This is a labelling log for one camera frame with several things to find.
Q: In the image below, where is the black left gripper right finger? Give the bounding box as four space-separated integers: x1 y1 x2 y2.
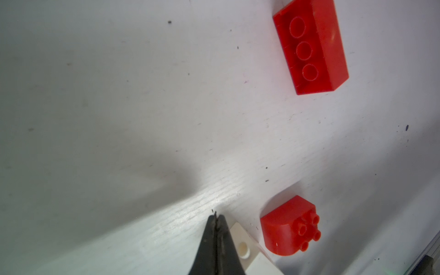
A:
215 215 245 275

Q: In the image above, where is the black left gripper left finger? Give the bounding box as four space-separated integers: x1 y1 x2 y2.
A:
189 213 218 275

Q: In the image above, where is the white lego brick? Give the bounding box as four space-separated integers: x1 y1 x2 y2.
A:
230 222 283 275

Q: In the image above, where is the long red lego brick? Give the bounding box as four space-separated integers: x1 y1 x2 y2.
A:
273 0 349 95

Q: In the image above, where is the red curved lego brick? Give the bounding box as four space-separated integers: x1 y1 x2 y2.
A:
260 195 322 256

